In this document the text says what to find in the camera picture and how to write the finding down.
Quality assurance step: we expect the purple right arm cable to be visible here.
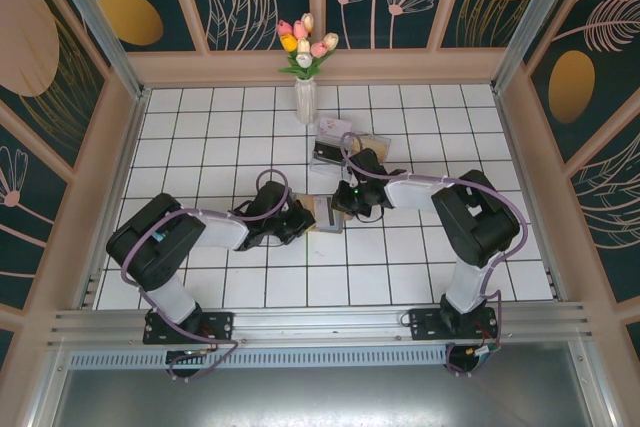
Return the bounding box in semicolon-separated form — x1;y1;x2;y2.
339;131;530;378

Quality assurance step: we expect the slotted grey cable duct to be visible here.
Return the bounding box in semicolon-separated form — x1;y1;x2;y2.
68;349;454;369

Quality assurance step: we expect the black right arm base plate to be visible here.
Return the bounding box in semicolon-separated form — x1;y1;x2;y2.
408;306;501;344

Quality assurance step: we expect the clear acrylic card organizer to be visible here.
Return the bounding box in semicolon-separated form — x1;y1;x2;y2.
308;116;391;190

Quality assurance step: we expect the orange patterned card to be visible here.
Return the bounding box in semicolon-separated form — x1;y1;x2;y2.
352;135;388;162

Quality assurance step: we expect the white ribbed vase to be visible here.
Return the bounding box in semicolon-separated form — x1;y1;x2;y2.
293;76;318;125

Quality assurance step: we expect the aluminium mounting rail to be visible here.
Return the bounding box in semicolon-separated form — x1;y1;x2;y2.
47;301;597;349

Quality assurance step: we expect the plain tan card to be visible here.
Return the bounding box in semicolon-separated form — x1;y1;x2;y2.
301;194;330;232

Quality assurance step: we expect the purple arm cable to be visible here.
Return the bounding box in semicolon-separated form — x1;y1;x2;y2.
121;168;292;382
339;131;530;378

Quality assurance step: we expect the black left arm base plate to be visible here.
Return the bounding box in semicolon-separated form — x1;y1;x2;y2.
142;310;236;346

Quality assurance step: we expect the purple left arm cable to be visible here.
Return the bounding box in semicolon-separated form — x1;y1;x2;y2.
121;168;292;382

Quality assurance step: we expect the grey card holder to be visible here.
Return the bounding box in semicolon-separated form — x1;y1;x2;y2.
297;191;357;235

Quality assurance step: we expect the green circuit board with wires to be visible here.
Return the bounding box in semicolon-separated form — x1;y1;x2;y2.
462;331;503;364

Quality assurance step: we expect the steel sheet panel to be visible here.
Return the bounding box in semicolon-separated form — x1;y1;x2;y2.
29;341;621;427

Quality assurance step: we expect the pale card with black stripe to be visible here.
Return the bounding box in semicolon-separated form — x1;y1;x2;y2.
324;196;347;234

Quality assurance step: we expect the tulip bouquet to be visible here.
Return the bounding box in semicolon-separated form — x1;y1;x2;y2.
276;12;341;83

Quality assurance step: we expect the aluminium frame post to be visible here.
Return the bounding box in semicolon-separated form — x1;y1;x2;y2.
491;0;576;94
39;0;147;99

